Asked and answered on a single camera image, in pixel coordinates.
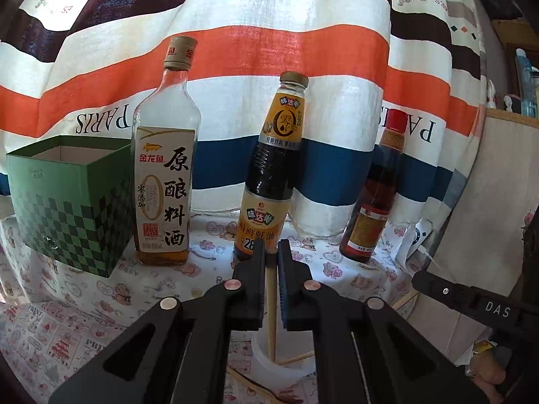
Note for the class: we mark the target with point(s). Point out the dark oyster sauce bottle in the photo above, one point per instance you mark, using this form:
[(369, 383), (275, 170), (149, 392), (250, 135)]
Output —
[(269, 168)]

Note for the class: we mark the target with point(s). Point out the striped curtain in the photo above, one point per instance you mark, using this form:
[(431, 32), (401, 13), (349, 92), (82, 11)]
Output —
[(252, 29)]

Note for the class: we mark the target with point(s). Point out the blue plastic bottle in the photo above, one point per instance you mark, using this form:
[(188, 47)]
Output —
[(528, 80)]

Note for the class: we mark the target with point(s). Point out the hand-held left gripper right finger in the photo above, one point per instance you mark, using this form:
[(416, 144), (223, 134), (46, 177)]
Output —
[(290, 277)]

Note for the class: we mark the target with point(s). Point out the green checkered box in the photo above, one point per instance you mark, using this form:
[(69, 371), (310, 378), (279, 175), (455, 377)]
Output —
[(71, 202)]

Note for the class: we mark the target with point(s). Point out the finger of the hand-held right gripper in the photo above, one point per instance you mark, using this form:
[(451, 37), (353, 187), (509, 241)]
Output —
[(442, 292)]

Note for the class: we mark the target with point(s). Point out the clear plastic cup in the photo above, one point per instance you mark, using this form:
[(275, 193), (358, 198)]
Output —
[(290, 374)]

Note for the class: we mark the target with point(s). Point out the wooden chopstick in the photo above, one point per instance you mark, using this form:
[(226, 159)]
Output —
[(248, 381), (406, 300), (299, 357)]

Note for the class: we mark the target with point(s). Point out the white bear print cloth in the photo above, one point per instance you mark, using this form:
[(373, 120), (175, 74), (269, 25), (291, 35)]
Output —
[(202, 277)]

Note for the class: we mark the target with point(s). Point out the pink printed tablecloth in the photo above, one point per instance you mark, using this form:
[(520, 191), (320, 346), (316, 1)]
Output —
[(42, 336)]

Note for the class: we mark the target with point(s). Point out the clear cooking wine bottle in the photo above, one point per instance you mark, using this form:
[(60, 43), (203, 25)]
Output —
[(164, 176)]

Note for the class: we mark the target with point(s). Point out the light wooden cabinet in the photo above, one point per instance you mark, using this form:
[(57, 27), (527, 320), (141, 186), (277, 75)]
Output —
[(497, 185)]

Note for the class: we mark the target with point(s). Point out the person's right hand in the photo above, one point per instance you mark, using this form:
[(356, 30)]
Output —
[(486, 372)]

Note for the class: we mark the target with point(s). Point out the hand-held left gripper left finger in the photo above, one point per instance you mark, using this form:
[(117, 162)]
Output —
[(252, 277)]

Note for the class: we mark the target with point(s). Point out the red cap oil bottle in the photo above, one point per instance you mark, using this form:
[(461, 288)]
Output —
[(374, 202)]

